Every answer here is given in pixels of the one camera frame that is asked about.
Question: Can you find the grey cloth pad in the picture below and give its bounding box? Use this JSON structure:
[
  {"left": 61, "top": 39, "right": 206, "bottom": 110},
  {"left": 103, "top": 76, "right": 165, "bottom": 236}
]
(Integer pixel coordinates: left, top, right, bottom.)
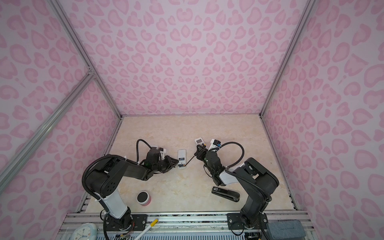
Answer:
[{"left": 266, "top": 220, "right": 306, "bottom": 240}]

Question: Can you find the black right camera cable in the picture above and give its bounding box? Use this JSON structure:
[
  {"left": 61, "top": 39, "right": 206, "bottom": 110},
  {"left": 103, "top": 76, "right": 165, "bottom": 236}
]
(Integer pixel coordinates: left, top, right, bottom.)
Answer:
[{"left": 218, "top": 141, "right": 245, "bottom": 169}]

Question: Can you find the red and white remote control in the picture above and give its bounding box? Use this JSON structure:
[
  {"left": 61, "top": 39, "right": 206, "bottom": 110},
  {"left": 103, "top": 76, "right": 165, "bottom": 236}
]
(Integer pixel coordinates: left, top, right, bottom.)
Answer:
[{"left": 178, "top": 149, "right": 187, "bottom": 169}]

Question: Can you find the black stapler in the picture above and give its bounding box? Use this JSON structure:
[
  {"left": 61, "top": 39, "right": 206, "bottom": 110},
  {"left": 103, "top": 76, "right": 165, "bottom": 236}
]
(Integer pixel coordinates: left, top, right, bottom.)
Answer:
[{"left": 211, "top": 187, "right": 240, "bottom": 203}]

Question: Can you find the pink black tape roll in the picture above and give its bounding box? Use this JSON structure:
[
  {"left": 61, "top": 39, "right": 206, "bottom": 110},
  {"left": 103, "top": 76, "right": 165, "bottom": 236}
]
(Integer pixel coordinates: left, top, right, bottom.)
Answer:
[{"left": 137, "top": 191, "right": 152, "bottom": 206}]

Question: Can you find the aluminium rail base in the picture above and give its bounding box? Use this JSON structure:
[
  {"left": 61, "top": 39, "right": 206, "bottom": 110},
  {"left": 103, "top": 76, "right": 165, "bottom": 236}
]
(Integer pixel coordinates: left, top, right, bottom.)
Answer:
[{"left": 56, "top": 210, "right": 318, "bottom": 240}]

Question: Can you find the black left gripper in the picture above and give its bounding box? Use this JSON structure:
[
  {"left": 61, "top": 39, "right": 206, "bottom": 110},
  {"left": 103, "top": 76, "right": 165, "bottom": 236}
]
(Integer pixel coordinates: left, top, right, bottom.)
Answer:
[{"left": 153, "top": 156, "right": 180, "bottom": 175}]

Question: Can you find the aluminium frame strut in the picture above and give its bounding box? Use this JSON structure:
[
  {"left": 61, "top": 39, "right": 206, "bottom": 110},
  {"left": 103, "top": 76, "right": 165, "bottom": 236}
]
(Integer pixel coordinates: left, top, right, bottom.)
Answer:
[
  {"left": 259, "top": 0, "right": 319, "bottom": 119},
  {"left": 1, "top": 1, "right": 123, "bottom": 193}
]

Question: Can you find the black yellow handled screwdriver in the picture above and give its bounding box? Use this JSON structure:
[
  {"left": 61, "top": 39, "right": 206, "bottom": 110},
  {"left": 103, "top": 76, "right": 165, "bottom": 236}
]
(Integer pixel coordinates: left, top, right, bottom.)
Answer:
[{"left": 186, "top": 144, "right": 208, "bottom": 166}]

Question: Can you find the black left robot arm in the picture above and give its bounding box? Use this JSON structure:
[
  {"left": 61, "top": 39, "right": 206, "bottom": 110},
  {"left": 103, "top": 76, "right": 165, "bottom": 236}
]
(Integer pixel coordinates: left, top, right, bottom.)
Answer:
[{"left": 82, "top": 154, "right": 179, "bottom": 231}]

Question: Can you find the white remote control right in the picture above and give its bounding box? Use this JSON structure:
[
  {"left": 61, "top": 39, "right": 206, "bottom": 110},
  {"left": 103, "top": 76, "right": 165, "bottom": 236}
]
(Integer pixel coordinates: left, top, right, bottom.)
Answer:
[{"left": 195, "top": 138, "right": 205, "bottom": 145}]

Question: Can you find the yellow capped white marker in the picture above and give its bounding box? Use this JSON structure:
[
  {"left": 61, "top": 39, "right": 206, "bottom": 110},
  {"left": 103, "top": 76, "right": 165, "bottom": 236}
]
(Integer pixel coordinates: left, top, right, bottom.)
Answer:
[{"left": 135, "top": 219, "right": 158, "bottom": 240}]

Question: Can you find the black camera cable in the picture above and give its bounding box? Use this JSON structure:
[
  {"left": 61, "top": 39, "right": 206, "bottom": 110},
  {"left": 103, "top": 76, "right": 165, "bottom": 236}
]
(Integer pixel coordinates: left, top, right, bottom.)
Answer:
[
  {"left": 135, "top": 138, "right": 153, "bottom": 164},
  {"left": 218, "top": 141, "right": 245, "bottom": 169}
]

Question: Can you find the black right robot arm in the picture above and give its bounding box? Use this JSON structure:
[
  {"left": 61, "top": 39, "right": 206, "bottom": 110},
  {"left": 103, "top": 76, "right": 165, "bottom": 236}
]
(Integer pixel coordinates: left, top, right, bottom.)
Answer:
[{"left": 194, "top": 142, "right": 280, "bottom": 229}]

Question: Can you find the aluminium frame strut left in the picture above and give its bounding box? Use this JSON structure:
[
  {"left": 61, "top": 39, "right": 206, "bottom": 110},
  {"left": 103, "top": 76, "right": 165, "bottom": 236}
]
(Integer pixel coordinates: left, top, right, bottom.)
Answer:
[{"left": 1, "top": 1, "right": 123, "bottom": 193}]

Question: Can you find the aluminium frame strut right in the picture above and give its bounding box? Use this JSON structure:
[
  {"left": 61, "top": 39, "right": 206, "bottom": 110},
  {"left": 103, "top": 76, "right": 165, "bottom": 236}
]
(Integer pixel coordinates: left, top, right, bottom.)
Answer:
[{"left": 259, "top": 0, "right": 319, "bottom": 119}]

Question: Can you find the white analog clock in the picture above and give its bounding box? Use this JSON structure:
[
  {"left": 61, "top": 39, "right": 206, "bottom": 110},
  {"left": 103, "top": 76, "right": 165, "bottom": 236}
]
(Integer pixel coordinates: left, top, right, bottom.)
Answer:
[{"left": 70, "top": 223, "right": 98, "bottom": 240}]

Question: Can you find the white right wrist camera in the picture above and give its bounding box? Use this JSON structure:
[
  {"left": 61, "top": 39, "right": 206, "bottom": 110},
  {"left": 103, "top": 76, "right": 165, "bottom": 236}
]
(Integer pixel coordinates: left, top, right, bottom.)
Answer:
[{"left": 209, "top": 139, "right": 221, "bottom": 151}]

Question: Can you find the black left camera cable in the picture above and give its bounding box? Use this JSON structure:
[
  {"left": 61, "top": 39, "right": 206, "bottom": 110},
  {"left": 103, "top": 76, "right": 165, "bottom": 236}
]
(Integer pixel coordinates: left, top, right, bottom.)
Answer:
[{"left": 135, "top": 138, "right": 153, "bottom": 164}]

